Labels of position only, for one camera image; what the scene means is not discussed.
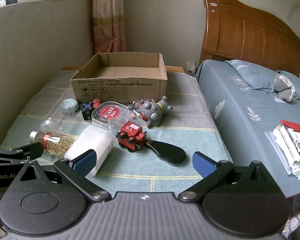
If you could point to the blue floral bed sheet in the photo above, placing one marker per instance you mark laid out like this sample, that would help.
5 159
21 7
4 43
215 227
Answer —
243 116

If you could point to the light blue egg case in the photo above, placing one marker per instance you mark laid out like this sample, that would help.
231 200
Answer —
69 106

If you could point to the pink beige curtain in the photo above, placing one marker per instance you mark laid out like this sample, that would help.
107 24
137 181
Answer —
108 26

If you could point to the clear case with red spool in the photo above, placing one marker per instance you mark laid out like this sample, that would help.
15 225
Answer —
110 116

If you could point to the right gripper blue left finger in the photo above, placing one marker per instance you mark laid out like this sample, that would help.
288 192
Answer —
73 173

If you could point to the pink bottle keychain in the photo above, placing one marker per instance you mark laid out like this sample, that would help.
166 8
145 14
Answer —
135 105

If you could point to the brown cardboard box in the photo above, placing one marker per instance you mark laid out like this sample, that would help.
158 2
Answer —
121 77

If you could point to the black handled brush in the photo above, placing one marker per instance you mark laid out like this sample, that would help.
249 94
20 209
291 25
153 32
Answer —
169 153

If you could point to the grey plush toy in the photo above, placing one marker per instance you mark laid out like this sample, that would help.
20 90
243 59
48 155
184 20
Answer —
284 87

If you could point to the white wall socket plug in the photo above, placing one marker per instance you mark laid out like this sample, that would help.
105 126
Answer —
191 66

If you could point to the blue floral pillow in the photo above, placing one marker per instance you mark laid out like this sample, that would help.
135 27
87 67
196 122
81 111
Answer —
262 78

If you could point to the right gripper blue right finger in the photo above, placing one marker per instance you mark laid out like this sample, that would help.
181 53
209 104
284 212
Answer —
212 172

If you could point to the white rectangular plastic box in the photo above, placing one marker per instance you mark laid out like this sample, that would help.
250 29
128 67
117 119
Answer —
92 138

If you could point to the red round caps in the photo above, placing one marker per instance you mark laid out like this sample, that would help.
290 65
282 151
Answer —
96 103

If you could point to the stack of papers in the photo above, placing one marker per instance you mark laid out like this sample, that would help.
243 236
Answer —
285 139

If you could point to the glass bottle with yellow beads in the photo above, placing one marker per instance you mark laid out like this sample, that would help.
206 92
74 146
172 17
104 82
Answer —
53 143

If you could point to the grey cartoon figure toy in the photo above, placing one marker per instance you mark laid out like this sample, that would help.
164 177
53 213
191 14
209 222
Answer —
152 112

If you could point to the clear plastic jar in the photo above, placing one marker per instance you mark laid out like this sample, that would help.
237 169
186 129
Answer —
52 125

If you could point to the wooden bed headboard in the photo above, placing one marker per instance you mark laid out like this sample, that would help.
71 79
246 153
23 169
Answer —
234 30

